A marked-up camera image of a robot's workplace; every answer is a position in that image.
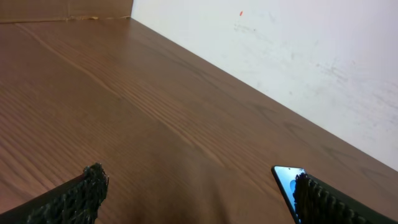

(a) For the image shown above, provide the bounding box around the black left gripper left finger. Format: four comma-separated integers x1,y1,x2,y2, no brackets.
1,163,109,224

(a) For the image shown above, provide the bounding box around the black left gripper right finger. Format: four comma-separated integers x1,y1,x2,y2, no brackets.
293,173,397,224

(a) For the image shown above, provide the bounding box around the blue Galaxy smartphone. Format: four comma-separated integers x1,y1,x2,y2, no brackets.
271,166,306,224

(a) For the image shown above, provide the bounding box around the brown cardboard panel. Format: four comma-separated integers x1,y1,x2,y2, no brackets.
1,0,134,23

